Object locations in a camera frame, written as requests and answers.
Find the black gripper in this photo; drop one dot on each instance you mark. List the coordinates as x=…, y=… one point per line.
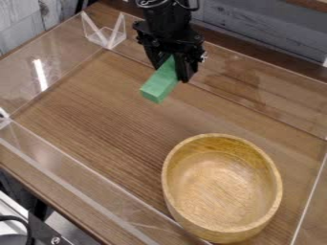
x=166, y=34

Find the clear acrylic corner bracket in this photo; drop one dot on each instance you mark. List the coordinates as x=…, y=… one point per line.
x=107, y=37

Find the green rectangular block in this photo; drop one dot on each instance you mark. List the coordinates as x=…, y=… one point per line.
x=160, y=83

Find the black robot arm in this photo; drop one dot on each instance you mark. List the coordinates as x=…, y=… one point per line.
x=163, y=3

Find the brown wooden bowl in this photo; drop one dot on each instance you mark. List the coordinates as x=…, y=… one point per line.
x=222, y=187

